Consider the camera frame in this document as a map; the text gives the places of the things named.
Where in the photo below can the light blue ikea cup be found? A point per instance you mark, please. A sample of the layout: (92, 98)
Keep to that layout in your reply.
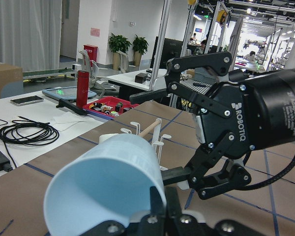
(111, 181)

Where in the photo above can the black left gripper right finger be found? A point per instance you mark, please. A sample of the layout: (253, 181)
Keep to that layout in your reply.
(173, 204)

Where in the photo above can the white wire cup rack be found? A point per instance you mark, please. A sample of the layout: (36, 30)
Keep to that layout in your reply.
(155, 142)

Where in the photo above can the red parts bin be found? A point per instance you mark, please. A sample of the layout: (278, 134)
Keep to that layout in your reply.
(108, 107)

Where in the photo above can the smartphone on table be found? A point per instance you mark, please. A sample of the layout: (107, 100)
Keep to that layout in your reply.
(26, 100)

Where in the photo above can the red water bottle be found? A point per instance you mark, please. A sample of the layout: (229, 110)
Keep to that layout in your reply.
(82, 88)

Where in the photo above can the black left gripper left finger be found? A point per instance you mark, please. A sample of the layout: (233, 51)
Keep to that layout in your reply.
(157, 207)

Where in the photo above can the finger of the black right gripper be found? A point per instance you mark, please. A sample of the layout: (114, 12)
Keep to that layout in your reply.
(144, 96)
(175, 175)

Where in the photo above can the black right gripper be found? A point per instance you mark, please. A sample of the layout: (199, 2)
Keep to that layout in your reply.
(233, 119)

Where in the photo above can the white ikea cup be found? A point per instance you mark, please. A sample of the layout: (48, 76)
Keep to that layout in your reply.
(105, 137)

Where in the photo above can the blue teach pendant tablet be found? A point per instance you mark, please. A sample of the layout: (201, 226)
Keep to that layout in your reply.
(66, 93)

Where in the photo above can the aluminium frame post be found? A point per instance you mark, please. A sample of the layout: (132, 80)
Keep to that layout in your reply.
(160, 42)

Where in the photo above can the green potted plant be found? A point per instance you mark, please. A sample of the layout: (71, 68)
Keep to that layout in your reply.
(118, 43)

